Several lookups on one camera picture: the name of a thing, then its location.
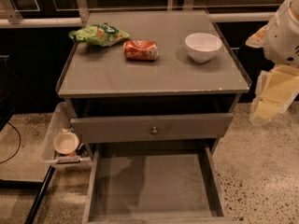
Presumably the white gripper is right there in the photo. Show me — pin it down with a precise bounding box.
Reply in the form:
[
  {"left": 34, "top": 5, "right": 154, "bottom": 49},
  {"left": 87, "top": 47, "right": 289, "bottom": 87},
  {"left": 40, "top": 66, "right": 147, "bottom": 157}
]
[{"left": 246, "top": 0, "right": 299, "bottom": 126}]

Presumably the red coke can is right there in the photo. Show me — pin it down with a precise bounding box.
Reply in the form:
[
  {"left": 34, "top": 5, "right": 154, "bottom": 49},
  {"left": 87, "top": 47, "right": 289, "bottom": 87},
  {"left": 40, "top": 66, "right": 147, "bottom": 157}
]
[{"left": 123, "top": 40, "right": 158, "bottom": 61}]

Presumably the grey top drawer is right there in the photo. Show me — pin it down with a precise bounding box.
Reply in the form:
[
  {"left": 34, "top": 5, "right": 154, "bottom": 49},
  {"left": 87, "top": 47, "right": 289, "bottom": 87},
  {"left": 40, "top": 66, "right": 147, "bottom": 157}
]
[{"left": 71, "top": 113, "right": 233, "bottom": 143}]

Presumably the grey drawer cabinet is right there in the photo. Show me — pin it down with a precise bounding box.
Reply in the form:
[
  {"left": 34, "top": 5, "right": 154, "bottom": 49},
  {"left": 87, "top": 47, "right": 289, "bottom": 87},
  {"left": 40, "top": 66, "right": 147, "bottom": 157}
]
[{"left": 55, "top": 10, "right": 252, "bottom": 224}]

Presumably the brass drawer knob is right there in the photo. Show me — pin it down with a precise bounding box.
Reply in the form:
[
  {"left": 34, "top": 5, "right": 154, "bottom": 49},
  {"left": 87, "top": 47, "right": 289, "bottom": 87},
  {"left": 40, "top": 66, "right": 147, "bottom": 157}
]
[{"left": 150, "top": 127, "right": 159, "bottom": 135}]

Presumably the grey open middle drawer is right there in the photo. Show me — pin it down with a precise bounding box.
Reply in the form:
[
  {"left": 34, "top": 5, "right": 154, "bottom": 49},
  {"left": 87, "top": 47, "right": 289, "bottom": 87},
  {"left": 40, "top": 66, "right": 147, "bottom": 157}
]
[{"left": 82, "top": 142, "right": 238, "bottom": 224}]

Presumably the green chip bag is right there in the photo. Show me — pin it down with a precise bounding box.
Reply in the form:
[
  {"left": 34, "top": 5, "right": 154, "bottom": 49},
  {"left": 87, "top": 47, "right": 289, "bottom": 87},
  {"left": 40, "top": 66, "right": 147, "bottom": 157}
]
[{"left": 68, "top": 22, "right": 130, "bottom": 47}]

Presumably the metal railing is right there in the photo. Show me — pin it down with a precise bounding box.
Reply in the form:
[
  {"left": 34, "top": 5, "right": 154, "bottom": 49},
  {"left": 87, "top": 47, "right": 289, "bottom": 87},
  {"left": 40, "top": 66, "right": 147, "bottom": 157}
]
[{"left": 0, "top": 0, "right": 285, "bottom": 27}]

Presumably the small white bowl in bin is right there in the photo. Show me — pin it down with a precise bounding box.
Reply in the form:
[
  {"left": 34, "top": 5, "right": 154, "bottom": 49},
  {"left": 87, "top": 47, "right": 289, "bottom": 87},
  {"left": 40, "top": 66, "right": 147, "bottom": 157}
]
[{"left": 53, "top": 132, "right": 79, "bottom": 155}]

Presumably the black frame on floor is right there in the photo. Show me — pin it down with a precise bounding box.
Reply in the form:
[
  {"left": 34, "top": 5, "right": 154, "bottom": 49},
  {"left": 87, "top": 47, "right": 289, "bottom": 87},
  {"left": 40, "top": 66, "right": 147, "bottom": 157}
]
[{"left": 0, "top": 166, "right": 55, "bottom": 224}]

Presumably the black cable on floor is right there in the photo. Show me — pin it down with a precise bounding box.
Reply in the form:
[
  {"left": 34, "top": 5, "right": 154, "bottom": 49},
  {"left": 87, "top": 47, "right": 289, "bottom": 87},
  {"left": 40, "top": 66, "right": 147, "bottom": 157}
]
[{"left": 0, "top": 117, "right": 22, "bottom": 165}]

